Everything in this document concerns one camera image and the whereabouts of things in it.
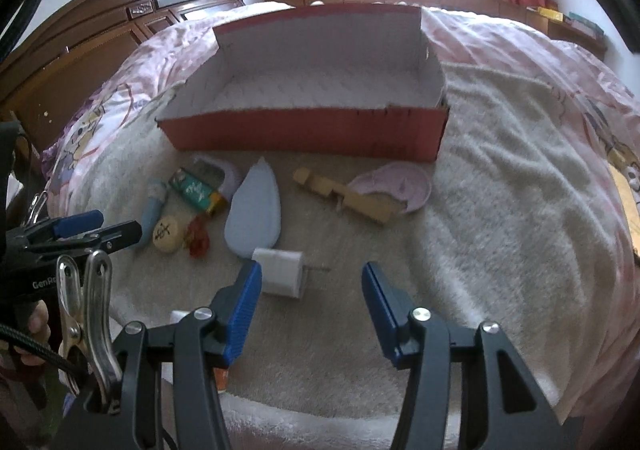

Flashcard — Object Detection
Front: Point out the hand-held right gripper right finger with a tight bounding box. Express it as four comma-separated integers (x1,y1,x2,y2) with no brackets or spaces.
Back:
361,261,561,450

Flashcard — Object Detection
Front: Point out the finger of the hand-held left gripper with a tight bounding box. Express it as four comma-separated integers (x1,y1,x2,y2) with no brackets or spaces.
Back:
54,210,104,238
75,221,143,255

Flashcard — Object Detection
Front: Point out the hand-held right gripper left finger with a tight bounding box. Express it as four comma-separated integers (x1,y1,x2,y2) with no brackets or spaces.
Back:
112,261,263,450

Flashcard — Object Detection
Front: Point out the blue tube with white cap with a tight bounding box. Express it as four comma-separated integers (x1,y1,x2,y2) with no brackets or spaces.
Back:
139,180,168,251

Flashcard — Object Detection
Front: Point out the round beige disc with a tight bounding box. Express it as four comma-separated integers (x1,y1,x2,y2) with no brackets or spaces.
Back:
151,213,185,254

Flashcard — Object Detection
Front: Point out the white charger plug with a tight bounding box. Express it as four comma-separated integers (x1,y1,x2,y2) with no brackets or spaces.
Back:
251,247,331,302

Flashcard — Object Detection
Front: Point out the white jar with orange label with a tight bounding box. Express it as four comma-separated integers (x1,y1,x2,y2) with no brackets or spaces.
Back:
160,310,233,396

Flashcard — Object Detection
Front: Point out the small red toy figure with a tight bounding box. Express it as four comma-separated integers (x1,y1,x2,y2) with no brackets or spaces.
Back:
185,215,211,258

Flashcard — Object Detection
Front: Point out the light blue teardrop case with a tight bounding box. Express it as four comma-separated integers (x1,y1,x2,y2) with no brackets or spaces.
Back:
223,156,282,259

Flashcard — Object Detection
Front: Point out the wooden toy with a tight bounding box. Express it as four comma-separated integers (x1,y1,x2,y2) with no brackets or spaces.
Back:
292,167,406,226

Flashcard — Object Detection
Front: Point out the broken pink plate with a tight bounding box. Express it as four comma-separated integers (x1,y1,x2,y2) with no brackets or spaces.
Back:
346,162,432,216

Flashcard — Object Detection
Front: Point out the white lavender handheld device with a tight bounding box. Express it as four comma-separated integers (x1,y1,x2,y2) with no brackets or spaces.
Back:
192,155,246,203

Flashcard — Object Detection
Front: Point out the red cardboard box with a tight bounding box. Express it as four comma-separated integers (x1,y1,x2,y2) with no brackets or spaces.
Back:
155,2,449,163

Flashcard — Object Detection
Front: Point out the person's left hand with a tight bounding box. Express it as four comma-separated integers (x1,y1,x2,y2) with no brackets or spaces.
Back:
20,302,53,368

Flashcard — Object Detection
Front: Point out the metal spring clip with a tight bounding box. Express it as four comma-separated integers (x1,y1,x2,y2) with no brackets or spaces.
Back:
56,250,123,413
22,192,48,226

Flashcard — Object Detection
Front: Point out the cream towel blanket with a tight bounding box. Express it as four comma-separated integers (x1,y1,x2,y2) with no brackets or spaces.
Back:
65,62,626,450

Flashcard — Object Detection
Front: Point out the dark wooden headboard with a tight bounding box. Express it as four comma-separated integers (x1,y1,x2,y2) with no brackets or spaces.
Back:
0,0,246,153

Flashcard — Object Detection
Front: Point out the yellow wooden board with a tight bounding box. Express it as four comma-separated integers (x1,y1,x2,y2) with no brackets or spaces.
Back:
607,162,640,256

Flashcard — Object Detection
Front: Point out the green book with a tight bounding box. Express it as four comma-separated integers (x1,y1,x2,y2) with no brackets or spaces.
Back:
567,12,606,38

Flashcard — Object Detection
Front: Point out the black braided cable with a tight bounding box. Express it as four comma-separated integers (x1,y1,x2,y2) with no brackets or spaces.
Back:
0,322,81,396

